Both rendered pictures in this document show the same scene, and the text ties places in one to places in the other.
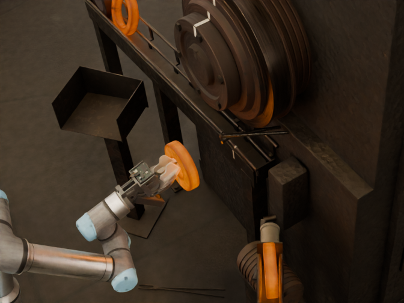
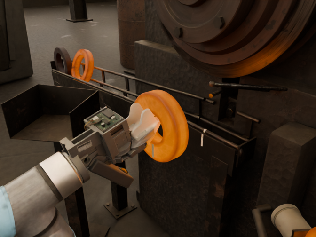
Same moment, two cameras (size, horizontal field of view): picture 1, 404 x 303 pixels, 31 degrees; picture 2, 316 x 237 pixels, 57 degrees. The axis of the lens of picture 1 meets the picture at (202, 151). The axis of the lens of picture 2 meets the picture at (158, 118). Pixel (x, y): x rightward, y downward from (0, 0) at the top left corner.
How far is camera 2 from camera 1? 1.65 m
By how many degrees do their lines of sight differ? 24
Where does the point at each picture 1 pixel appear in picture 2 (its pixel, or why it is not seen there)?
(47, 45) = not seen: hidden behind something
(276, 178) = (288, 140)
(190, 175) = (178, 126)
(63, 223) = not seen: outside the picture
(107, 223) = (39, 203)
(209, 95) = (198, 25)
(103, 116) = (56, 127)
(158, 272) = not seen: outside the picture
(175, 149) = (154, 93)
